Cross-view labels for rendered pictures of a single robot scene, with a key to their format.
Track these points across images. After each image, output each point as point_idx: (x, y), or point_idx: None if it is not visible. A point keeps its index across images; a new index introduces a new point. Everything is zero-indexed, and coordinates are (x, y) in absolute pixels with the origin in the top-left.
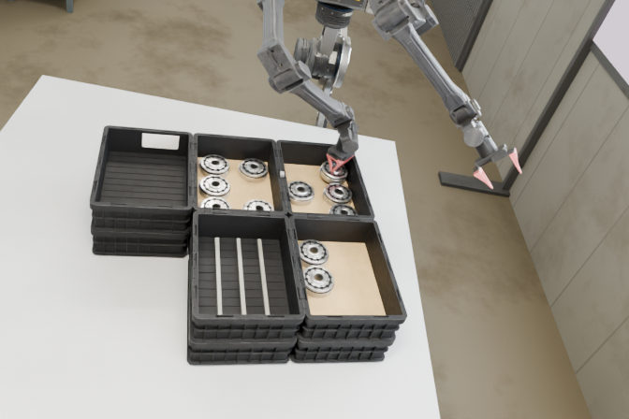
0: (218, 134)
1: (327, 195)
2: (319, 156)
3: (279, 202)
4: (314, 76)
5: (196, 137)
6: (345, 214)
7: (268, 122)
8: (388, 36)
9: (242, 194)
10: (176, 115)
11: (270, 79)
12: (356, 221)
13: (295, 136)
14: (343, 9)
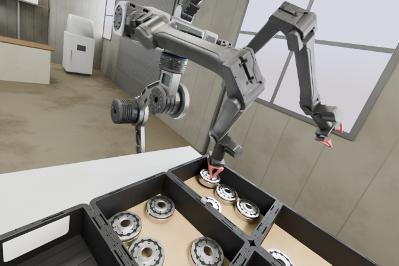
0: (82, 186)
1: (225, 198)
2: (192, 170)
3: (222, 231)
4: (132, 121)
5: (94, 205)
6: (269, 209)
7: (116, 160)
8: (301, 46)
9: (171, 241)
10: (25, 186)
11: (236, 98)
12: (278, 211)
13: (141, 162)
14: (185, 59)
